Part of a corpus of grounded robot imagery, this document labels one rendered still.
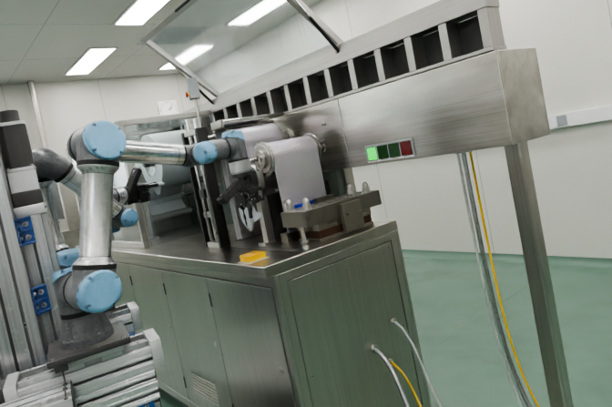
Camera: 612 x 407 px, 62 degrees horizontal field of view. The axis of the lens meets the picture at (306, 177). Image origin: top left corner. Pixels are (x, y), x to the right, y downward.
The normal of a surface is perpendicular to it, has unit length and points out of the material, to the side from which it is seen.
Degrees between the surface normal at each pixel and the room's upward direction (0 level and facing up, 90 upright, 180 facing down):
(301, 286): 90
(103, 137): 83
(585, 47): 90
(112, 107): 90
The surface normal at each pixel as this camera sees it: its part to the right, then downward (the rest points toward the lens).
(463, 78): -0.77, 0.18
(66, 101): 0.61, -0.08
